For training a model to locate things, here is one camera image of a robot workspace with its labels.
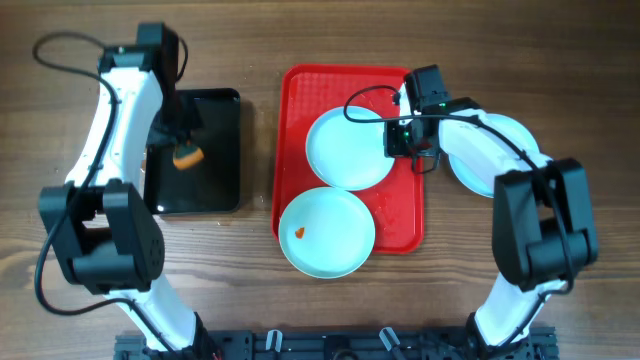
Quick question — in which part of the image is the black plastic basin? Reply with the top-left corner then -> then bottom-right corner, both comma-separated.
143,88 -> 241,215

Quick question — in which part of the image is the light blue plate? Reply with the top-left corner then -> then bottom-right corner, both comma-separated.
277,187 -> 376,279
305,106 -> 395,191
438,109 -> 551,198

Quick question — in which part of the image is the red plastic tray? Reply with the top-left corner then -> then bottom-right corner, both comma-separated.
271,64 -> 425,255

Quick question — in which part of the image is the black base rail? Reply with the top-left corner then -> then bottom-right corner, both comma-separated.
113,327 -> 560,360

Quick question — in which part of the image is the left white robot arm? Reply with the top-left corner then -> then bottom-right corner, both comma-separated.
32,22 -> 220,359

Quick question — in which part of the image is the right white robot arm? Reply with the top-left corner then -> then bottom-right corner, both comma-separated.
385,65 -> 599,358

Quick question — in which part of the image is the orange green scrub sponge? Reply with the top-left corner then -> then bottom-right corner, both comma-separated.
172,142 -> 204,170

